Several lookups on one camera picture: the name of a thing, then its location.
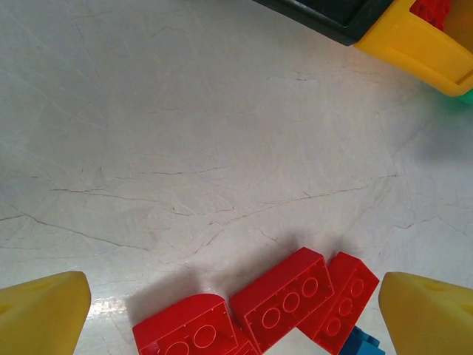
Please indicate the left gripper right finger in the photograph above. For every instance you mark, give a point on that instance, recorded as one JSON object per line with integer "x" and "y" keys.
{"x": 432, "y": 318}

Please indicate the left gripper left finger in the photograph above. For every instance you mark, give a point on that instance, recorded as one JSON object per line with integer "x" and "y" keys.
{"x": 40, "y": 314}

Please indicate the blue lego brick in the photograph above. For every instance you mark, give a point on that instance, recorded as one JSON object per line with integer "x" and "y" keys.
{"x": 364, "y": 344}

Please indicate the green plastic bin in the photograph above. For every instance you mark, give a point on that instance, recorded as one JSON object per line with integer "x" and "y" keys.
{"x": 462, "y": 100}

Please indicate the yellow plastic bin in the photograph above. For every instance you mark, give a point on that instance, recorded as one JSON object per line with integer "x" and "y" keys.
{"x": 406, "y": 48}

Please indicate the red lego brick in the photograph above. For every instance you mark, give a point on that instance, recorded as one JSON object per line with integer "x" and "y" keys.
{"x": 428, "y": 9}
{"x": 281, "y": 296}
{"x": 184, "y": 329}
{"x": 347, "y": 296}

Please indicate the black plastic bin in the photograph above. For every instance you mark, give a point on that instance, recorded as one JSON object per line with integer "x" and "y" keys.
{"x": 332, "y": 15}

